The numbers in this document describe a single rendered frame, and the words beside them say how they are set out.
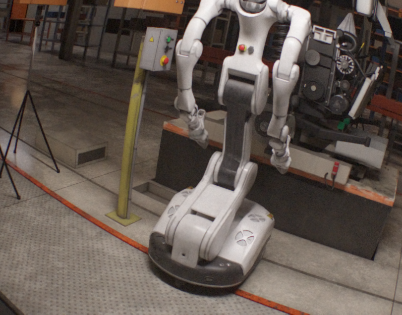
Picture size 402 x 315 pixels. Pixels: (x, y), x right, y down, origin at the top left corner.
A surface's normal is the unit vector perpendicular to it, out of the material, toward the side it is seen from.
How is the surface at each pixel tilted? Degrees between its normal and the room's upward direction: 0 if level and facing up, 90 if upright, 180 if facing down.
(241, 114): 110
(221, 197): 23
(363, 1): 100
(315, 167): 90
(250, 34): 116
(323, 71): 90
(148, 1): 90
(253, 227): 38
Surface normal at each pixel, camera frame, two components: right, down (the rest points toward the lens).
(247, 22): -0.44, 0.72
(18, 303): 0.18, -0.94
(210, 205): 0.00, -0.80
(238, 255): -0.11, -0.64
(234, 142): -0.47, 0.49
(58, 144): -0.48, 0.16
